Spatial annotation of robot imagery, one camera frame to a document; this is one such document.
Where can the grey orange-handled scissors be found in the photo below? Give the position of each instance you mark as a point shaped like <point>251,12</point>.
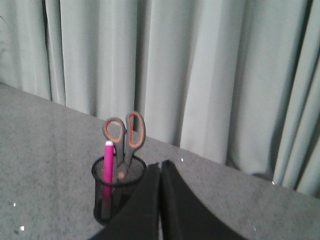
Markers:
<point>124,144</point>

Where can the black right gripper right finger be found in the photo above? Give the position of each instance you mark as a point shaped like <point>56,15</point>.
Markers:
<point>183,215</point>

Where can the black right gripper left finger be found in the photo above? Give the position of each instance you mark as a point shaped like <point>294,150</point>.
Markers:
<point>139,218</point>

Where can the pink marker pen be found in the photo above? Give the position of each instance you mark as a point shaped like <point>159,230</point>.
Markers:
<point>107,177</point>

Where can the grey curtain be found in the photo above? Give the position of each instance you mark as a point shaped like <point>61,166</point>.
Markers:
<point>234,81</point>

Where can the black mesh pen holder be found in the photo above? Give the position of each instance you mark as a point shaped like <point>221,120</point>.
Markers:
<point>121,192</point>

